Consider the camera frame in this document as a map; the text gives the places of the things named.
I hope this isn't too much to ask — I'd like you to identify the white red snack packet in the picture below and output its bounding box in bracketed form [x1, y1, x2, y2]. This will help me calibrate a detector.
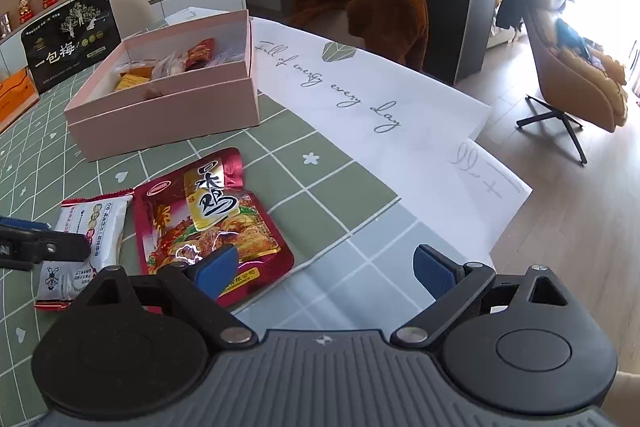
[34, 190, 134, 311]

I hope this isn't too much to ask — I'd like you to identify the large red chicken snack pouch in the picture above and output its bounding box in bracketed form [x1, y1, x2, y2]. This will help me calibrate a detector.
[134, 147, 294, 307]

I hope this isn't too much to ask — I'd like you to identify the yellow snack packet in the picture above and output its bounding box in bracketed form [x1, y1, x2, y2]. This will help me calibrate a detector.
[114, 66, 153, 91]

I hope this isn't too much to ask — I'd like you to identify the beige biscuit roll packet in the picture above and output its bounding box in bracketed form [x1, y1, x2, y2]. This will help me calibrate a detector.
[151, 52, 188, 80]

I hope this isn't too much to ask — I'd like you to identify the small red snack packet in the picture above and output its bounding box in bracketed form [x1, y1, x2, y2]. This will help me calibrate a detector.
[184, 38, 215, 72]

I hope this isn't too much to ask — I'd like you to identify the green checkered tablecloth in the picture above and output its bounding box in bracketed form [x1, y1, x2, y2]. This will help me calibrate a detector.
[0, 5, 534, 427]

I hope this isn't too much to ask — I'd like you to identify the orange gift box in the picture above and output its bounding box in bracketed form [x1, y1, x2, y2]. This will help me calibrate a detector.
[0, 68, 39, 131]

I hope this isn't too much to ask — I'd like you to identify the black plum gift box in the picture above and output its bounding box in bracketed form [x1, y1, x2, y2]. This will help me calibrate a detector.
[21, 0, 120, 94]

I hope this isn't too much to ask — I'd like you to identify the pink cardboard box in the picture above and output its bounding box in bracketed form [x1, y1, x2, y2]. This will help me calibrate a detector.
[64, 8, 260, 160]

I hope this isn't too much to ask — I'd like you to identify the tan lounge chair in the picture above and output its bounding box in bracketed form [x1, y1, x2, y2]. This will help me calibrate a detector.
[496, 0, 628, 165]

